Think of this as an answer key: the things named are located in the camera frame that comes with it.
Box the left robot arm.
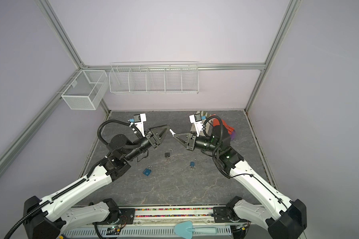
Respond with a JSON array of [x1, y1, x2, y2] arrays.
[[5, 119, 170, 239]]

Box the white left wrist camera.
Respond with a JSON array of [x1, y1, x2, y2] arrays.
[[128, 114, 147, 137]]

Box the dark grey padlock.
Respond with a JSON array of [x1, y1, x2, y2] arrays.
[[164, 149, 173, 159]]

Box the white wire shelf basket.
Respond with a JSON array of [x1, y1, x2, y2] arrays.
[[109, 61, 199, 94]]

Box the purple pink brush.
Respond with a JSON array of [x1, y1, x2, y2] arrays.
[[230, 130, 236, 141]]

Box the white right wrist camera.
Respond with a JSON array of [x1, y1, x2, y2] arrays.
[[189, 113, 206, 136]]

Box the red rubber glove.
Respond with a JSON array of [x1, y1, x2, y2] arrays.
[[212, 119, 235, 135]]

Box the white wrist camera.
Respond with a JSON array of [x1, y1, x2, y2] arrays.
[[128, 114, 147, 137], [189, 113, 206, 136]]

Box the white mesh box basket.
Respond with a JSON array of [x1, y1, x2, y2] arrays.
[[61, 70, 109, 111]]

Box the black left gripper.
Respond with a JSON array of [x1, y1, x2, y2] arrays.
[[124, 124, 170, 162]]

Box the aluminium frame profile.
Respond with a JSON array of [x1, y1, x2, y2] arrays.
[[0, 1, 301, 178]]

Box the white slotted cable duct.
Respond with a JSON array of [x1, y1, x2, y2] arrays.
[[63, 226, 232, 239]]

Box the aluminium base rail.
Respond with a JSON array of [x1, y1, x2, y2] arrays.
[[62, 203, 247, 228]]

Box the beige fabric glove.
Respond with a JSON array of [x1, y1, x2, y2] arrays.
[[190, 111, 212, 133]]

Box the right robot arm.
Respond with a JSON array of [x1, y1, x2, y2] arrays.
[[171, 115, 307, 239]]

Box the teal garden trowel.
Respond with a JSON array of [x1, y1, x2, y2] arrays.
[[174, 221, 217, 239]]

